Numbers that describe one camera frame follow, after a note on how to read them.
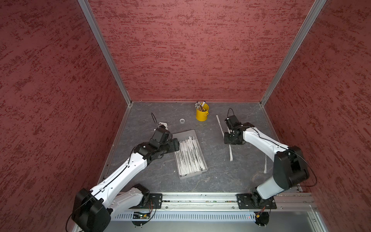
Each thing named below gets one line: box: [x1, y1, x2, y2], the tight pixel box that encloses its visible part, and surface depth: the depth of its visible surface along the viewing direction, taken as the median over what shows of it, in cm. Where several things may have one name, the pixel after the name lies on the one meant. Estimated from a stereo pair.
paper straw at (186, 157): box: [180, 140, 192, 175], surface depth 91 cm
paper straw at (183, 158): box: [178, 141, 189, 177], surface depth 89 cm
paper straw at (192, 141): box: [189, 137, 202, 172], surface depth 91 cm
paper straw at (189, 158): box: [183, 139, 195, 174], surface depth 89 cm
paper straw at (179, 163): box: [174, 150, 185, 178], surface depth 87 cm
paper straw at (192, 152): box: [187, 137, 200, 173], surface depth 92 cm
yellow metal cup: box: [195, 102, 210, 122], surface depth 106 cm
